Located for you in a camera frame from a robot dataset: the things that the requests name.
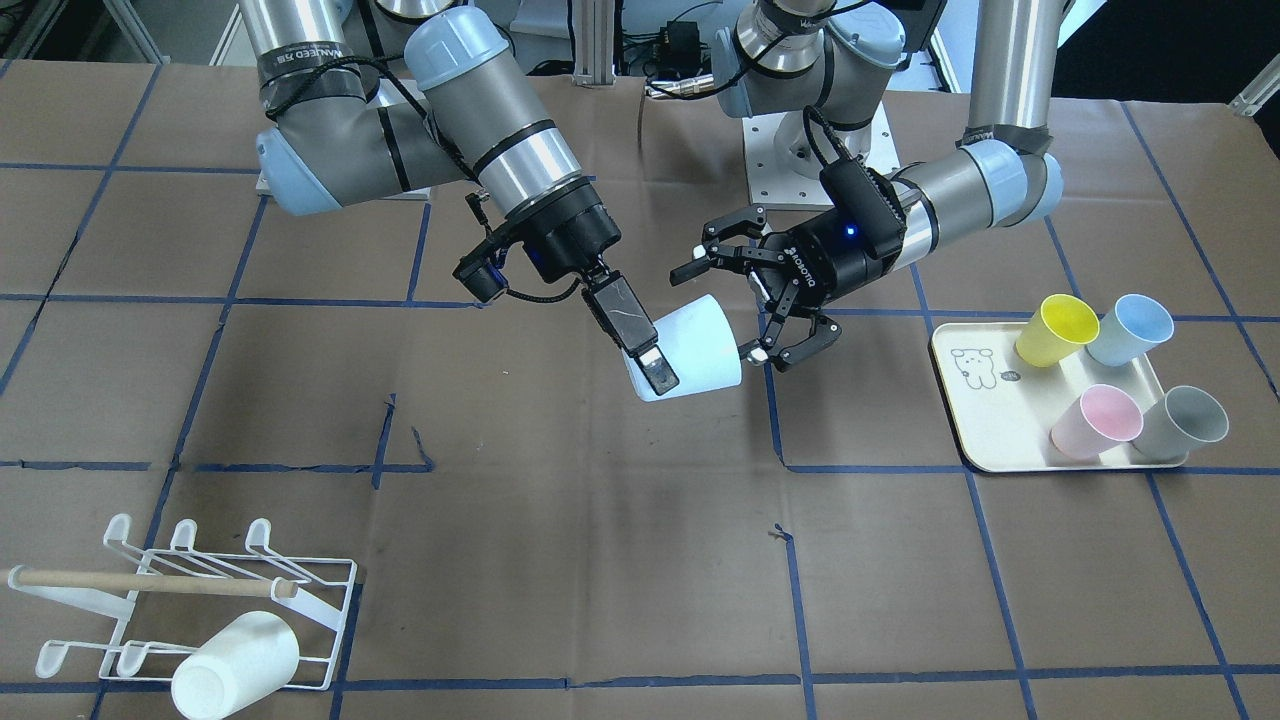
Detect grey plastic cup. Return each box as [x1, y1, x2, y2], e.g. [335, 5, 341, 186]
[1132, 386, 1230, 461]

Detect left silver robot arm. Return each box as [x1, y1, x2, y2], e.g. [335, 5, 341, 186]
[671, 1, 1068, 370]

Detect black power adapter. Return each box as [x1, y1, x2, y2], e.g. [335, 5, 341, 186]
[653, 20, 703, 79]

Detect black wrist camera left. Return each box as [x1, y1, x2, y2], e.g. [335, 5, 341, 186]
[819, 158, 906, 263]

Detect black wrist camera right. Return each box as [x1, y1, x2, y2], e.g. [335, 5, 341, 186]
[453, 249, 509, 304]

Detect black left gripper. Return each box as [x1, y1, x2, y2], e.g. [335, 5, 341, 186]
[669, 208, 904, 373]

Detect light blue cup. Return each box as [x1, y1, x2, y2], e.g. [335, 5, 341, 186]
[1085, 293, 1175, 366]
[623, 293, 742, 402]

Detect aluminium frame post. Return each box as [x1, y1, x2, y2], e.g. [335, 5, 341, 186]
[568, 0, 621, 87]

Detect white plastic cup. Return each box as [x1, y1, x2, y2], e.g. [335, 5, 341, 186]
[172, 611, 300, 719]

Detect white wire cup rack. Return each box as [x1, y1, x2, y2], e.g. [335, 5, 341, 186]
[6, 512, 360, 691]

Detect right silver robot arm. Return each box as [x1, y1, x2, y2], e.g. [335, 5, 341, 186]
[239, 1, 678, 395]

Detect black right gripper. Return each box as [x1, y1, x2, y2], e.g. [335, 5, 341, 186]
[497, 179, 680, 393]

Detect pink plastic cup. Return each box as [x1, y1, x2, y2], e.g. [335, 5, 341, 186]
[1050, 384, 1144, 460]

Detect yellow plastic cup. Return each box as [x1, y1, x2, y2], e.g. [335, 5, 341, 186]
[1015, 293, 1100, 368]

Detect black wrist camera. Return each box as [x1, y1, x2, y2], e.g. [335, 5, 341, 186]
[819, 158, 906, 263]
[453, 249, 509, 304]

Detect cream plastic tray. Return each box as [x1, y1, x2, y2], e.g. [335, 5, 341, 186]
[931, 322, 1188, 473]

